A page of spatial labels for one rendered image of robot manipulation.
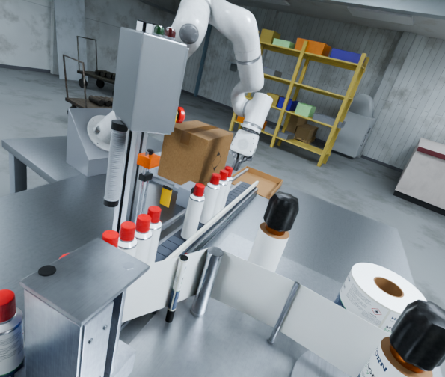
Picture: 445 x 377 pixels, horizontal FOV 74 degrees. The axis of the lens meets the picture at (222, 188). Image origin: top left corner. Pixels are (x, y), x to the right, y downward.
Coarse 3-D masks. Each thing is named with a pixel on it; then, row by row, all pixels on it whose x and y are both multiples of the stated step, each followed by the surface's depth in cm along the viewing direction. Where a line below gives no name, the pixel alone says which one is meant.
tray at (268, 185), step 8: (248, 168) 197; (232, 176) 174; (248, 176) 191; (256, 176) 194; (264, 176) 194; (272, 176) 192; (264, 184) 184; (272, 184) 188; (280, 184) 187; (264, 192) 172; (272, 192) 166
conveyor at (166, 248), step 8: (240, 184) 162; (248, 184) 165; (232, 192) 149; (240, 192) 151; (248, 192) 154; (232, 200) 140; (240, 200) 142; (232, 208) 133; (224, 216) 127; (200, 224) 113; (168, 240) 99; (176, 240) 100; (184, 240) 102; (160, 248) 94; (168, 248) 95; (176, 248) 96; (160, 256) 91; (24, 352) 56
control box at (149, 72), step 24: (120, 48) 66; (144, 48) 55; (168, 48) 57; (120, 72) 66; (144, 72) 57; (168, 72) 60; (120, 96) 67; (144, 96) 59; (168, 96) 62; (144, 120) 62; (168, 120) 64
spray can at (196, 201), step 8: (200, 184) 96; (200, 192) 95; (192, 200) 96; (200, 200) 96; (192, 208) 96; (200, 208) 97; (192, 216) 98; (184, 224) 100; (192, 224) 99; (184, 232) 101; (192, 232) 100
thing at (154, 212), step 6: (150, 210) 74; (156, 210) 75; (150, 216) 74; (156, 216) 75; (150, 222) 75; (156, 222) 76; (150, 228) 75; (156, 228) 75; (156, 234) 76; (156, 240) 78; (150, 246) 77; (156, 246) 79; (150, 252) 78; (150, 258) 79
